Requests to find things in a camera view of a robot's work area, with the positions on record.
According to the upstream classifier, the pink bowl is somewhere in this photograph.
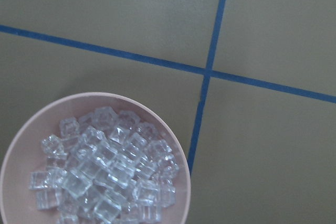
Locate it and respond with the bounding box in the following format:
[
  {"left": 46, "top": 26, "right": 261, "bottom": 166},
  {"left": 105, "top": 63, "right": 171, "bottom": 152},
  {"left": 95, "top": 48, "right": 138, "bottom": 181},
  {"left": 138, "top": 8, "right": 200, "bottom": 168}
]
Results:
[{"left": 1, "top": 92, "right": 191, "bottom": 223}]

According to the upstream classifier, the clear ice cubes pile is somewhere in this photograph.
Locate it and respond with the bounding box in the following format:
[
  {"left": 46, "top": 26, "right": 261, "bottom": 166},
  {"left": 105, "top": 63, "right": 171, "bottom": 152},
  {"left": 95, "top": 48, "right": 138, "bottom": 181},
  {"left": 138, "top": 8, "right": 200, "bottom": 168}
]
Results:
[{"left": 29, "top": 106, "right": 180, "bottom": 223}]

